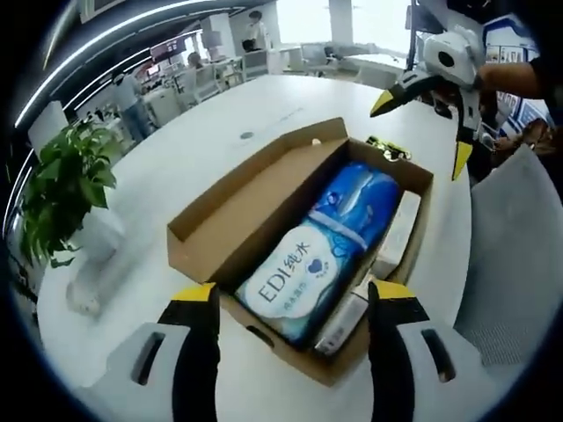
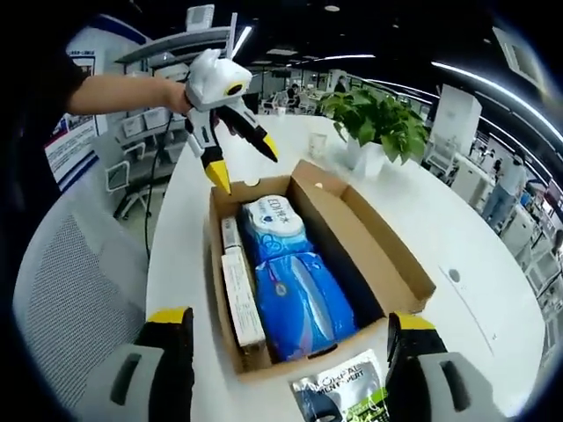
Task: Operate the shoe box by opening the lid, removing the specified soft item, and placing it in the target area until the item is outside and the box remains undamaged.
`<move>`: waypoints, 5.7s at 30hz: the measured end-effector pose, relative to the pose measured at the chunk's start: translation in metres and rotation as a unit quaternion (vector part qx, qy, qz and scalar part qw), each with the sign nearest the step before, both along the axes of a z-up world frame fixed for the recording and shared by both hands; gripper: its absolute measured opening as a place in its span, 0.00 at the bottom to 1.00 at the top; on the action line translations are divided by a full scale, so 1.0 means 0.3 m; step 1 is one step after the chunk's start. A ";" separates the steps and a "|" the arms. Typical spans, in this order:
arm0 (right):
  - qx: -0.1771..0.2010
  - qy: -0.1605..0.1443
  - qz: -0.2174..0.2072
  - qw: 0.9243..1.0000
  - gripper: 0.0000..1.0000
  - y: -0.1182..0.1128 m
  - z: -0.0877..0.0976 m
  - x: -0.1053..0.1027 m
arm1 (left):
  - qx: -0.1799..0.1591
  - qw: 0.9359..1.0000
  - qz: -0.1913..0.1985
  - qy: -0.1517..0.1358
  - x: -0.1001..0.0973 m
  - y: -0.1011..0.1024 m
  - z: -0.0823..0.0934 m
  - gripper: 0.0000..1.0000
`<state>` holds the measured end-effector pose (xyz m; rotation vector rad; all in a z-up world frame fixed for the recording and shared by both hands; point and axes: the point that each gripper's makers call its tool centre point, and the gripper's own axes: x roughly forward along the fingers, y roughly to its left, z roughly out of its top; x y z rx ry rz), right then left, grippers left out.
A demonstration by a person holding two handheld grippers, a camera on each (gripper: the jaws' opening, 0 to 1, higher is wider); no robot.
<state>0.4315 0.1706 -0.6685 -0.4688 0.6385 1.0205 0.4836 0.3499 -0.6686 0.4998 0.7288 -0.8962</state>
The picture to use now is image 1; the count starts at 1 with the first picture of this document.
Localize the green plant in white pot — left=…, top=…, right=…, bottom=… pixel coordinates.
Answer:
left=21, top=120, right=127, bottom=292

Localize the long ceiling light strip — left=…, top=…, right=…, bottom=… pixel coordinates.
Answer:
left=15, top=0, right=212, bottom=129

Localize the small white patterned cup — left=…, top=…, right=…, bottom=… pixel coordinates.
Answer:
left=65, top=280, right=107, bottom=316

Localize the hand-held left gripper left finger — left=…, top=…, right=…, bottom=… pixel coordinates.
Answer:
left=83, top=283, right=222, bottom=422

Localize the blue wall poster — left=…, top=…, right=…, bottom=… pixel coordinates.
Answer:
left=482, top=12, right=549, bottom=138

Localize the hanging display screen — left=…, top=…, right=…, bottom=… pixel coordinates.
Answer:
left=150, top=38, right=181, bottom=61

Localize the brown cardboard shoe box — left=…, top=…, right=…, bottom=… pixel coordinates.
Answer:
left=166, top=117, right=435, bottom=388

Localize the blue white wipes soft item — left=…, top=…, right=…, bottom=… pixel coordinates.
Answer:
left=234, top=215, right=367, bottom=351

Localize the grey mesh office chair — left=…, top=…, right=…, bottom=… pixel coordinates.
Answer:
left=452, top=144, right=563, bottom=369

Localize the white toothpaste carton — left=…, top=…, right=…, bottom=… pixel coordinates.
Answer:
left=373, top=191, right=423, bottom=274

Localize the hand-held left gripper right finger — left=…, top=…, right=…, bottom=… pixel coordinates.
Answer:
left=367, top=280, right=481, bottom=422

